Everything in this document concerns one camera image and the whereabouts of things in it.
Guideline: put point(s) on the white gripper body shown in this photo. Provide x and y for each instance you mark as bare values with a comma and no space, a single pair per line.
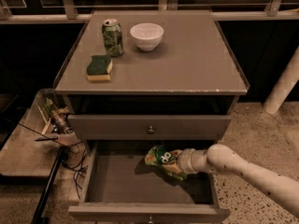
185,160

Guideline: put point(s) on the green rice chip bag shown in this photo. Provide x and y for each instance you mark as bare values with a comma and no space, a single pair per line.
160,157

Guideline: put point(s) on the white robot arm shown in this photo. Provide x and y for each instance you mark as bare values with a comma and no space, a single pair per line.
220,159

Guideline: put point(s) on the round metal drawer knob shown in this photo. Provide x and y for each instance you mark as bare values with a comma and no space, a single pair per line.
150,130

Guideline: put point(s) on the grey drawer cabinet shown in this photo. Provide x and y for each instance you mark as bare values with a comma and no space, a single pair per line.
191,72

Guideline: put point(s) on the open middle grey drawer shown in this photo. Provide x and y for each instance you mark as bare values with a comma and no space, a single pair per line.
120,187

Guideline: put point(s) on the closed upper grey drawer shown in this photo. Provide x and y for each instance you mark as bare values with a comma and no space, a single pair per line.
134,127

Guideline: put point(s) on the green yellow sponge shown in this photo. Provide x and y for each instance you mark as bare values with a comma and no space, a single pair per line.
99,68

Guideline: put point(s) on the white ceramic bowl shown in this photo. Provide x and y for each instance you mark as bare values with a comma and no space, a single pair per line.
147,36

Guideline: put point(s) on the clear plastic bin with clutter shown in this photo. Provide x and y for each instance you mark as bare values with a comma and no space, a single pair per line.
46,123

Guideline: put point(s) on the green soda can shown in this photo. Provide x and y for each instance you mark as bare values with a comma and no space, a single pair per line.
112,37

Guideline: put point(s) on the metal window railing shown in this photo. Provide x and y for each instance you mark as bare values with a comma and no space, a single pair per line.
74,11

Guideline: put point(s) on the white diagonal post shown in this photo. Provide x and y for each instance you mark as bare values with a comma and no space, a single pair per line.
284,86

